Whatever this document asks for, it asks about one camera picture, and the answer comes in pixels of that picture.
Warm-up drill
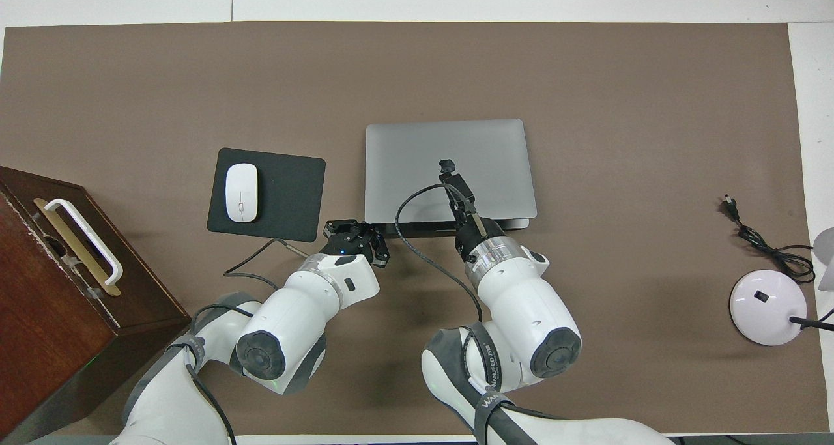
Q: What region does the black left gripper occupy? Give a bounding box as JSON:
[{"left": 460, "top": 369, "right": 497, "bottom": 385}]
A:
[{"left": 324, "top": 219, "right": 390, "bottom": 268}]

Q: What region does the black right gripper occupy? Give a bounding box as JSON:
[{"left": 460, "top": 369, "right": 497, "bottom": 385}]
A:
[{"left": 440, "top": 173, "right": 506, "bottom": 258}]

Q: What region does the grey Apple laptop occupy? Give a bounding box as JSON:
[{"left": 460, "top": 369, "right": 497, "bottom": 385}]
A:
[{"left": 364, "top": 119, "right": 538, "bottom": 238}]

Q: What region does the black mouse pad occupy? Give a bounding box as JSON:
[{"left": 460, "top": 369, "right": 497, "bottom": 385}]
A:
[{"left": 207, "top": 147, "right": 326, "bottom": 243}]

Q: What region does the white computer mouse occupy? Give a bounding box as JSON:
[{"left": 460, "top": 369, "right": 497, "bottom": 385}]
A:
[{"left": 225, "top": 163, "right": 259, "bottom": 223}]

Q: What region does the brown table mat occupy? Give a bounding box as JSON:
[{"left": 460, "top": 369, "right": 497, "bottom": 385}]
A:
[{"left": 0, "top": 22, "right": 829, "bottom": 436}]

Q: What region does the white desk lamp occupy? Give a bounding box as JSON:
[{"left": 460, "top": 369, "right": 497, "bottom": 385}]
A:
[{"left": 728, "top": 229, "right": 834, "bottom": 347}]

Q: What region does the dark brown wooden box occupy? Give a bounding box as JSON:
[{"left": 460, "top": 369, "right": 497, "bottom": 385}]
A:
[{"left": 0, "top": 166, "right": 192, "bottom": 444}]

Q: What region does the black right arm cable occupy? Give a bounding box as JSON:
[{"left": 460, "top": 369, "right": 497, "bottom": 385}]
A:
[{"left": 394, "top": 183, "right": 484, "bottom": 322}]

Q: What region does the white box handle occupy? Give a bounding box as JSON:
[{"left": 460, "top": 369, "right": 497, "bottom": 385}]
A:
[{"left": 44, "top": 199, "right": 124, "bottom": 286}]

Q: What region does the brass handle plate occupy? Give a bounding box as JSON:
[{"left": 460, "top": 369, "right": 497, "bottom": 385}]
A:
[{"left": 34, "top": 197, "right": 122, "bottom": 297}]

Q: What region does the black lamp power cable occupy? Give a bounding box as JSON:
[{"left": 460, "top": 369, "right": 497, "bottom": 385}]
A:
[{"left": 722, "top": 196, "right": 816, "bottom": 284}]

